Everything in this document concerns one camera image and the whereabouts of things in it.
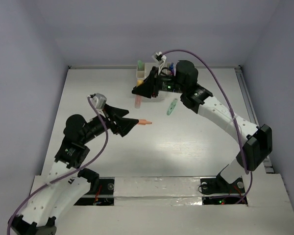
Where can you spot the yellow highlighter cap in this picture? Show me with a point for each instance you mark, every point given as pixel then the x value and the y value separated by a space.
pixel 139 82

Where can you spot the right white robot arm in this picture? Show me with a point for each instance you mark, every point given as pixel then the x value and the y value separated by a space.
pixel 255 142

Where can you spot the silver foil strip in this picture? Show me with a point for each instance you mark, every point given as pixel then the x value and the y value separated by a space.
pixel 157 191

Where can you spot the cream perforated organizer basket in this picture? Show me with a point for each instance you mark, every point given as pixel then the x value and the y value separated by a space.
pixel 164 70

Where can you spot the orange highlighter pen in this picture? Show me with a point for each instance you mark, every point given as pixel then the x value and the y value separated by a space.
pixel 144 122

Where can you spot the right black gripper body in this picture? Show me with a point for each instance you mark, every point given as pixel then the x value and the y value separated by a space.
pixel 168 83

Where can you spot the pink highlighter pen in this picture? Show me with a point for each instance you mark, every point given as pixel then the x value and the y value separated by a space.
pixel 138 101

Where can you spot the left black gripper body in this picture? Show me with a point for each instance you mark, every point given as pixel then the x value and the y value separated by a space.
pixel 96 126

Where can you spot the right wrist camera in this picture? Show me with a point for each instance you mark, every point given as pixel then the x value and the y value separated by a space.
pixel 160 59

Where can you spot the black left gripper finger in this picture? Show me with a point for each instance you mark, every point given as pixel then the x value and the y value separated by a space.
pixel 112 112
pixel 122 126

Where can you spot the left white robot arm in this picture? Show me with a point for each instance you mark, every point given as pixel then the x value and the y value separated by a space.
pixel 69 178

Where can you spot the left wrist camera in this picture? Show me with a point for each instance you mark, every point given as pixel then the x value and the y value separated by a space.
pixel 97 101

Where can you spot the green highlighter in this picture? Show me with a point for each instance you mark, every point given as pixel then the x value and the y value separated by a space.
pixel 172 106
pixel 140 65

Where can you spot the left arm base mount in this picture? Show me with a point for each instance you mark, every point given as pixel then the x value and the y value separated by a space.
pixel 103 195

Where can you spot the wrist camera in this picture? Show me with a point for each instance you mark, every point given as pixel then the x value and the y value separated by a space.
pixel 97 101
pixel 160 59

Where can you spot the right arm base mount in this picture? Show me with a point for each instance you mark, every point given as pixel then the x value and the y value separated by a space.
pixel 213 194

